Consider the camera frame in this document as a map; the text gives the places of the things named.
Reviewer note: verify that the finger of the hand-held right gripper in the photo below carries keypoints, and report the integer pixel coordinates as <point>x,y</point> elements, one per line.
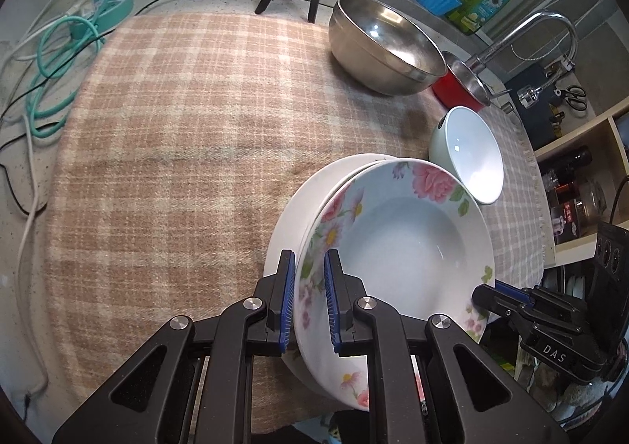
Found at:
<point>550,348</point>
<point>513,290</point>

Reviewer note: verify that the small red steel bowl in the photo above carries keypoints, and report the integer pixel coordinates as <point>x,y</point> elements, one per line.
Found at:
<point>449,92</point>

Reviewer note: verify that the round teal power strip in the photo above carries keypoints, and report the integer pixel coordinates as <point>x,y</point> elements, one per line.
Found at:
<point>115,6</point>

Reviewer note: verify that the pale blue ceramic bowl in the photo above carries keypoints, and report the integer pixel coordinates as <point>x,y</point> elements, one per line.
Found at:
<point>471,154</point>

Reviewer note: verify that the dark utensil holder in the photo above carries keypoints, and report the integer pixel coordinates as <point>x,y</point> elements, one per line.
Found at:
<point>540,129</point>

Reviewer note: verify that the plaid table cloth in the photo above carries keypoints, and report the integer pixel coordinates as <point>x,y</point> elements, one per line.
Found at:
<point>172,154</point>

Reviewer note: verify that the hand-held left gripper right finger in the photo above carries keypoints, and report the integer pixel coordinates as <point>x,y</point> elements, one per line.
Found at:
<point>332,301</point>

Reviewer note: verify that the dark sauce bottle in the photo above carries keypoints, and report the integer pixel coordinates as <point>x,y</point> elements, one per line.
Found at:
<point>575,159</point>

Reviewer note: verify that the grey leaf print white plate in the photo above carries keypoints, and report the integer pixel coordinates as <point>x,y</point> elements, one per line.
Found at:
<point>290,223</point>

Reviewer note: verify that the chrome kitchen faucet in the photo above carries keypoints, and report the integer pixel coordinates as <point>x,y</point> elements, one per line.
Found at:
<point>540,17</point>

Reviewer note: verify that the large stainless steel bowl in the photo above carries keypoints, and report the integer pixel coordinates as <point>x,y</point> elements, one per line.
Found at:
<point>383,46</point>

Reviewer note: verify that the wooden shelf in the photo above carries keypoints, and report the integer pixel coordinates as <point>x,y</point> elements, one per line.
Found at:
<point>589,129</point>

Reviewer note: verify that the glass jar red label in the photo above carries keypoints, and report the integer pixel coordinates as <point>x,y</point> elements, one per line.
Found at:
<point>572,223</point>

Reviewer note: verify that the rose print white plate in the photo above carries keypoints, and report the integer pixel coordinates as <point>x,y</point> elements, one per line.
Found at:
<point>408,237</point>

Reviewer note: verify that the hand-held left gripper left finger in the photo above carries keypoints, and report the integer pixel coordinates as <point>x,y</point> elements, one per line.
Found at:
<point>289,301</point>

